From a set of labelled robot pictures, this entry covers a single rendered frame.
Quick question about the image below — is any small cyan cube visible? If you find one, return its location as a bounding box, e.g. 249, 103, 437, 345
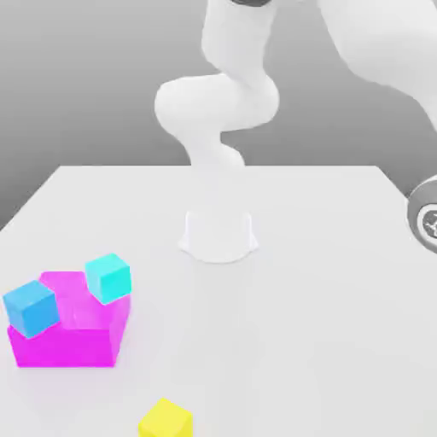
84, 253, 133, 306

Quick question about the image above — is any small blue cube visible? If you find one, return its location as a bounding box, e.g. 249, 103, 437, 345
2, 279, 61, 340

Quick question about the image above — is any small yellow cube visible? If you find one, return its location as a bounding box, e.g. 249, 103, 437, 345
137, 397, 194, 437

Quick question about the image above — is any large magenta box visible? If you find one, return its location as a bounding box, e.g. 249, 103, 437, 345
7, 271, 131, 369

